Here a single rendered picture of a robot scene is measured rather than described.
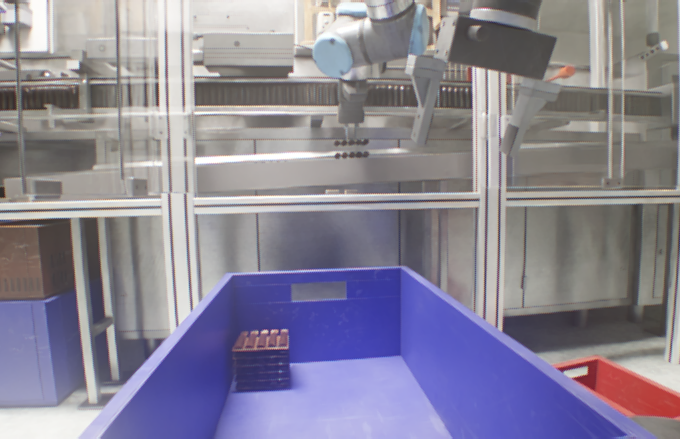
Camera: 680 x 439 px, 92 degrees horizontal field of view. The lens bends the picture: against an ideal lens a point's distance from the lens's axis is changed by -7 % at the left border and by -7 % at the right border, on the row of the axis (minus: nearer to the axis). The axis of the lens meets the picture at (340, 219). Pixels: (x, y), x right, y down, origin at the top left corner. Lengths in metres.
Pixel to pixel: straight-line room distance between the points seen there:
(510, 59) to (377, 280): 0.51
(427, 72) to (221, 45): 0.85
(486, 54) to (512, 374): 0.36
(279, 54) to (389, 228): 0.68
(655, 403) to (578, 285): 0.66
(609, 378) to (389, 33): 1.05
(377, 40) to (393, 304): 0.55
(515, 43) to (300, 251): 0.97
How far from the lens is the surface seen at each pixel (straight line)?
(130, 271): 1.40
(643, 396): 1.21
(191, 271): 0.98
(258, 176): 1.00
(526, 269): 1.56
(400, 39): 0.74
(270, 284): 0.78
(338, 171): 1.00
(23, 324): 1.31
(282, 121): 1.44
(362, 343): 0.84
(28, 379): 1.37
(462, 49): 0.46
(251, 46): 1.19
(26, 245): 1.26
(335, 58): 0.78
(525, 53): 0.50
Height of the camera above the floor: 0.60
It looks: 4 degrees down
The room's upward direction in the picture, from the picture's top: 1 degrees counter-clockwise
